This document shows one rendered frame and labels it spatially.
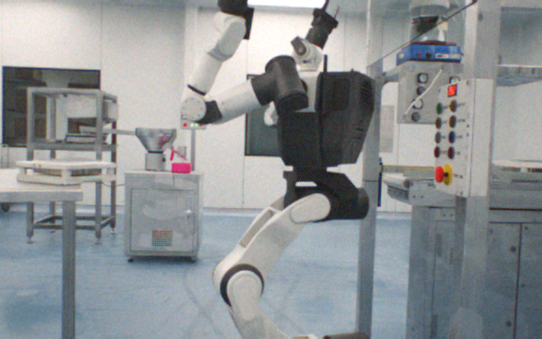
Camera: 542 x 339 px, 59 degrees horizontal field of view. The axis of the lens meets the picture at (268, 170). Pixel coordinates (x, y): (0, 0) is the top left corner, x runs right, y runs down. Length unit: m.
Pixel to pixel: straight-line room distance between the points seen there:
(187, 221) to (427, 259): 2.50
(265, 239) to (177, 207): 2.60
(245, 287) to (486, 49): 0.94
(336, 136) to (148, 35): 5.81
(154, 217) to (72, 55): 3.72
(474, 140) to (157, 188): 3.28
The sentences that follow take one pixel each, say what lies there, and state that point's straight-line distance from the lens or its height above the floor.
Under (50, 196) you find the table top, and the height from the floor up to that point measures 0.85.
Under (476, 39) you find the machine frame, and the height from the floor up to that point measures 1.29.
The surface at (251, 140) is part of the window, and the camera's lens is 6.89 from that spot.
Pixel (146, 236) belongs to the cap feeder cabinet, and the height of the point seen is 0.22.
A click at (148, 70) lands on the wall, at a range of 7.06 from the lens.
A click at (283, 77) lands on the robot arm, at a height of 1.22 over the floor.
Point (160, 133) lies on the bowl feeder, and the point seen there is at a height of 1.09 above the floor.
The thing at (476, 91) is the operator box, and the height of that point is 1.16.
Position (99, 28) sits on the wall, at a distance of 7.31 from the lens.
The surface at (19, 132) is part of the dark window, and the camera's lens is 7.51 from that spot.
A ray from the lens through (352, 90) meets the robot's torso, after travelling 1.50.
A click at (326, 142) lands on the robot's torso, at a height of 1.04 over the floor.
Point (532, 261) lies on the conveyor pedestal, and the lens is 2.26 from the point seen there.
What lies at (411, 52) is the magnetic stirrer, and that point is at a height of 1.40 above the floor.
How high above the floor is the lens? 1.03
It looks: 3 degrees down
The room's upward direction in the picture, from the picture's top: 2 degrees clockwise
